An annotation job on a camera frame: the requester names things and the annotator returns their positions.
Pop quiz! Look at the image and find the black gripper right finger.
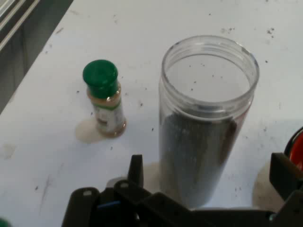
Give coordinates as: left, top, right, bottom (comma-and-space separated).
269, 152, 303, 227

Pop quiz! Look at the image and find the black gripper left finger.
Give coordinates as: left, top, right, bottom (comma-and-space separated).
62, 155, 214, 227

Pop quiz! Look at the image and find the clear jar of black seeds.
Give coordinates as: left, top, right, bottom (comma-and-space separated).
158, 35, 260, 210

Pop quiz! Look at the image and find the red bowl with black rim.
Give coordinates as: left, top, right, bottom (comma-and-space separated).
283, 126, 303, 171

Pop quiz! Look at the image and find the green cap spice bottle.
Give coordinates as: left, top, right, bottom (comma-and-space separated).
82, 59, 127, 138

